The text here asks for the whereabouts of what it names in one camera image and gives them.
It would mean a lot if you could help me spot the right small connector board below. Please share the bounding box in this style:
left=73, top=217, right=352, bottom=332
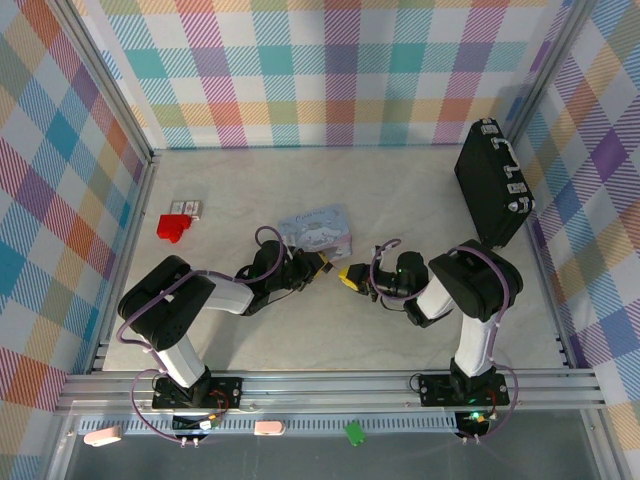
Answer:
left=455, top=409, right=494, bottom=434

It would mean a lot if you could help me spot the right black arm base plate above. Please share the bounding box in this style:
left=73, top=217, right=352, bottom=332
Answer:
left=417, top=373, right=511, bottom=407

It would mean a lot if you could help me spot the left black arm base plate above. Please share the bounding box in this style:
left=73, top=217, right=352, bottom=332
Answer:
left=151, top=377, right=245, bottom=411

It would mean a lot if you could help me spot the black briefcase with metal latches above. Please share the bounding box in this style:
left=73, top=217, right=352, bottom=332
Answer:
left=453, top=118, right=537, bottom=250

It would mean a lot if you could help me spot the small printed card pack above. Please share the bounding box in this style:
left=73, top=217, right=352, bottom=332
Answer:
left=170, top=199, right=205, bottom=222

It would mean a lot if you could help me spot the small connector board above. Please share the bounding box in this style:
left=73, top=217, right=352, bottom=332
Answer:
left=172, top=412, right=224, bottom=434
left=455, top=409, right=494, bottom=434

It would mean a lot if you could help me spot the left small connector board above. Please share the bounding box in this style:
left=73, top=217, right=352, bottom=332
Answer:
left=172, top=412, right=224, bottom=434

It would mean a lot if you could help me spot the grey metal base panel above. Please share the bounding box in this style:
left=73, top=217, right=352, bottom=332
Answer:
left=47, top=412, right=616, bottom=480

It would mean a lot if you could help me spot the light blue illustrated pouch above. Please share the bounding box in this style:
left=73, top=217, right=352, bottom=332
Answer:
left=277, top=202, right=354, bottom=261

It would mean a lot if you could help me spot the red plastic block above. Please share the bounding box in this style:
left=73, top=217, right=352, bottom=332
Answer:
left=157, top=213, right=194, bottom=245

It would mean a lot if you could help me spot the aluminium frame post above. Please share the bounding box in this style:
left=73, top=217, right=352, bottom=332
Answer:
left=504, top=0, right=594, bottom=146
left=47, top=0, right=162, bottom=169

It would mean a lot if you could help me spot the aluminium mounting rail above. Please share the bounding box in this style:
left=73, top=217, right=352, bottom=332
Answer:
left=54, top=368, right=609, bottom=416

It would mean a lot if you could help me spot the grey slotted cable duct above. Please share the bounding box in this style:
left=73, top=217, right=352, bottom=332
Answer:
left=77, top=413, right=459, bottom=435

